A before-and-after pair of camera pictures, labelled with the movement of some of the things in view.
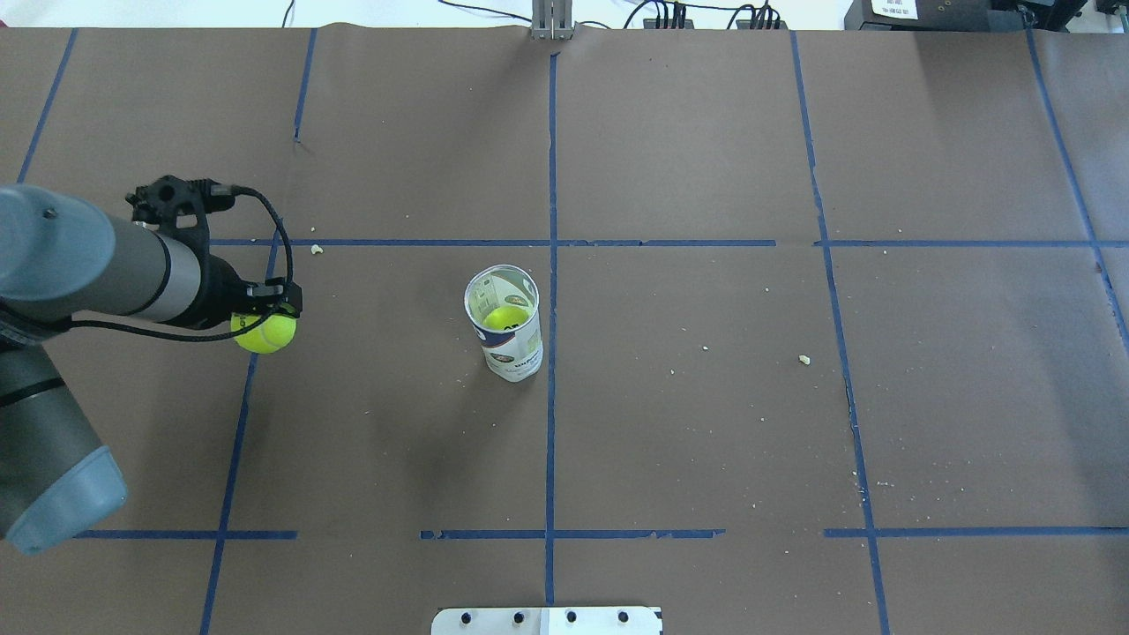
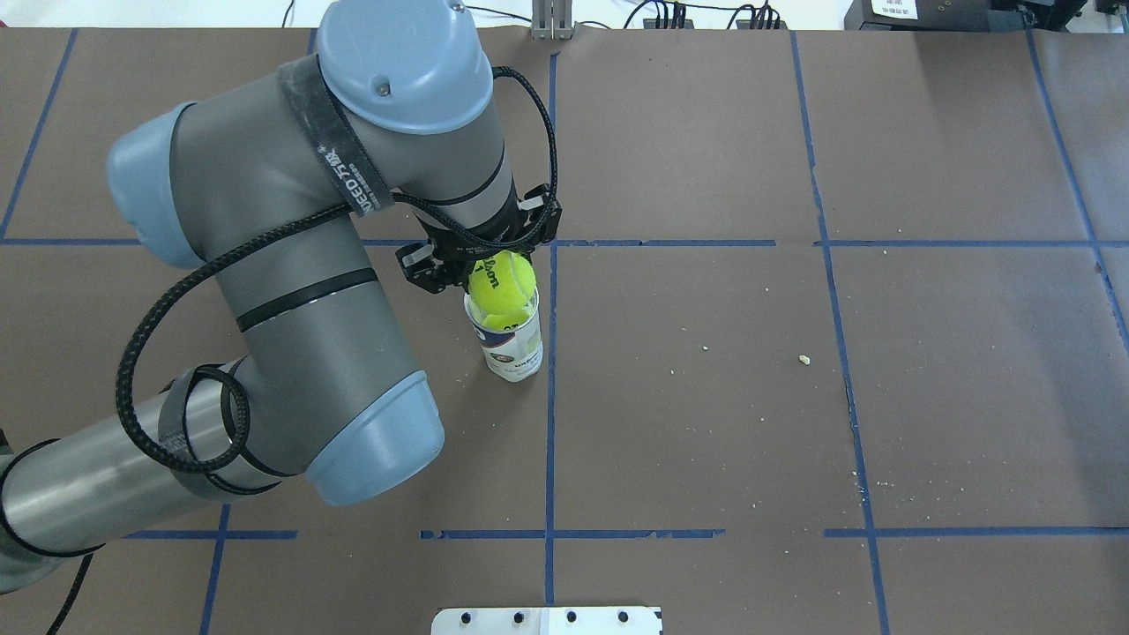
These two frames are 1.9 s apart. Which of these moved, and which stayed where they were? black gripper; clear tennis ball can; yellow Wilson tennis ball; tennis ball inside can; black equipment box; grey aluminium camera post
Moved: black gripper; yellow Wilson tennis ball
Stayed: grey aluminium camera post; clear tennis ball can; tennis ball inside can; black equipment box
